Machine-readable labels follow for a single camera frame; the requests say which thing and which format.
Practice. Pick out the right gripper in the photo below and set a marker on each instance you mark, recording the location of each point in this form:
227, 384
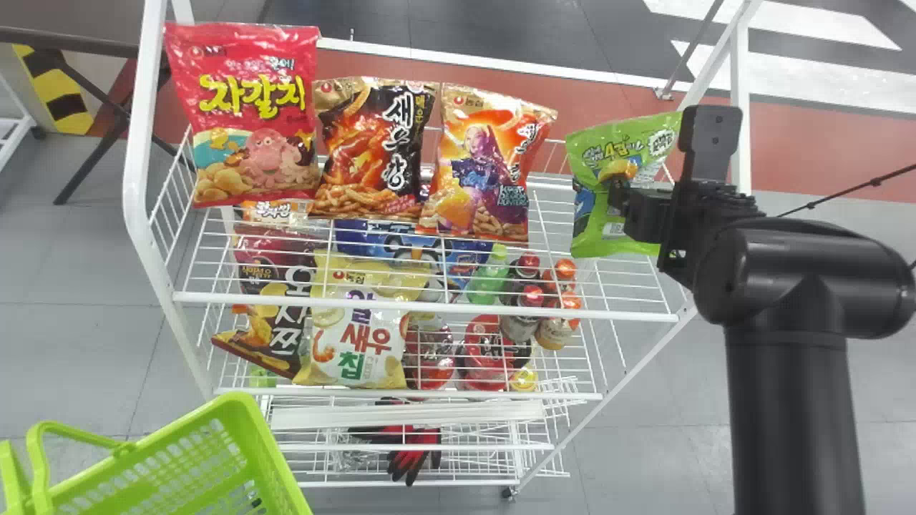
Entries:
647, 214

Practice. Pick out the green snack packet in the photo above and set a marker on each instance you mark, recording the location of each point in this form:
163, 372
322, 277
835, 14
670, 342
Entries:
605, 139

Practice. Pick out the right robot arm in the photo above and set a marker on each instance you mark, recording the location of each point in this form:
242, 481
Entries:
794, 372

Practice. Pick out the green basket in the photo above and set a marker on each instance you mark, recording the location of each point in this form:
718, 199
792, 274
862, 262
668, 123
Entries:
179, 472

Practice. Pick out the brown bottle orange cap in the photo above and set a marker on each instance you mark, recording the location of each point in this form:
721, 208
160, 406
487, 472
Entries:
562, 322
565, 270

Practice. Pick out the brown bottle red cap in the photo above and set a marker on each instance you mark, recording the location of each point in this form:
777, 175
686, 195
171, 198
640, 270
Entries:
526, 311
528, 265

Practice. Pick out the green bottle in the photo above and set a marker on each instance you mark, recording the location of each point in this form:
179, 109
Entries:
486, 282

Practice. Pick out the red noodle cup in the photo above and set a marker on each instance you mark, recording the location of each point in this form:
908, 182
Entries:
429, 357
490, 350

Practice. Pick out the blue snack packet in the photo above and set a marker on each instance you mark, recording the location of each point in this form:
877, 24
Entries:
401, 243

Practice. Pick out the black snack packet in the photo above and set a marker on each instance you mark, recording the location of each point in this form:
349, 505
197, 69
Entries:
379, 143

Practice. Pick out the white snack packet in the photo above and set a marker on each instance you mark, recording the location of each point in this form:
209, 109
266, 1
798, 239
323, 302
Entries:
358, 343

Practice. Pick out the red black gloves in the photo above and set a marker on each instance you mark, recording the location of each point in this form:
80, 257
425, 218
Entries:
411, 450

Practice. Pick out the small orange snack packet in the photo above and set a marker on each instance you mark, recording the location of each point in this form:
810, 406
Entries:
272, 210

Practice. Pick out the maroon snack packet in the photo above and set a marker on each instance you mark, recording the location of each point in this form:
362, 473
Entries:
275, 272

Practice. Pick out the red snack packet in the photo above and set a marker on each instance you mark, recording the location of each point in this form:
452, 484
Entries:
243, 107

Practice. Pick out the dark side table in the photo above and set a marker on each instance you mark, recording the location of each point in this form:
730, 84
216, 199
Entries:
64, 39

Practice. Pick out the yellow black striped post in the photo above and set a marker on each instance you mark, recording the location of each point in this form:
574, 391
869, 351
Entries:
57, 93

